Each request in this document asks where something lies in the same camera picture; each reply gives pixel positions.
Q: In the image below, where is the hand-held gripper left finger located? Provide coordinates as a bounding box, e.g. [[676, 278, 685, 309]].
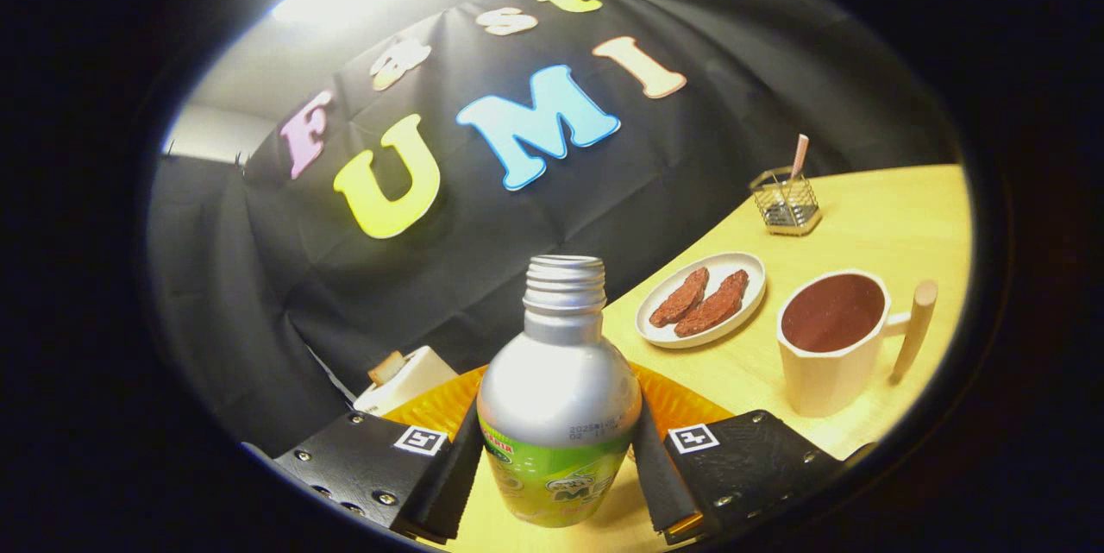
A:
[[274, 366, 488, 545]]

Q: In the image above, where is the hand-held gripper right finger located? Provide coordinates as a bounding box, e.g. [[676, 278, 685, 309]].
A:
[[628, 361, 850, 545]]

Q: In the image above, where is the silver green label bottle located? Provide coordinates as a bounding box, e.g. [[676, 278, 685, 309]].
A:
[[476, 255, 643, 529]]

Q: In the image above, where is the cream cup with wooden handle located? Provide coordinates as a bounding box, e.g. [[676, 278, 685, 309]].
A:
[[776, 269, 938, 418]]

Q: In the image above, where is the white toaster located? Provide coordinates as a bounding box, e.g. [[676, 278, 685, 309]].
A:
[[354, 346, 460, 416]]

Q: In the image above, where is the toast bread slice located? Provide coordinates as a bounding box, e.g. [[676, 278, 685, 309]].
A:
[[368, 351, 406, 386]]

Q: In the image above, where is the brown meat piece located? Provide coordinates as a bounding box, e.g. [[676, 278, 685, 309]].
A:
[[649, 267, 710, 329], [674, 269, 750, 338]]

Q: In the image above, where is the white oval plate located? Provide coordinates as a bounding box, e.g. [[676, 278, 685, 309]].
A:
[[635, 252, 767, 349]]

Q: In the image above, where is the light wooden table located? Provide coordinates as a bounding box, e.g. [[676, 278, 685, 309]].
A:
[[379, 163, 974, 553]]

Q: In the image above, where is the gold wire basket holder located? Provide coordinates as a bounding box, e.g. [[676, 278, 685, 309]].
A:
[[749, 167, 823, 236]]

